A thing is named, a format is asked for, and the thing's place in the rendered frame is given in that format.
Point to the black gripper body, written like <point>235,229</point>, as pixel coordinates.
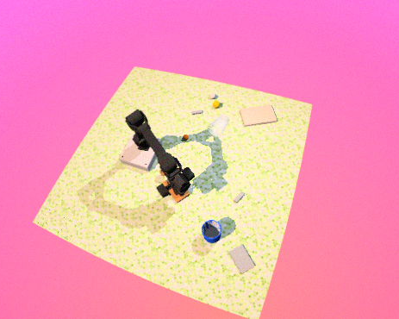
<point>163,191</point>

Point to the blue mug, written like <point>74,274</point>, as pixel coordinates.
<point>211,231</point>

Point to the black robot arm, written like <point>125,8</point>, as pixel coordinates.
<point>144,138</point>

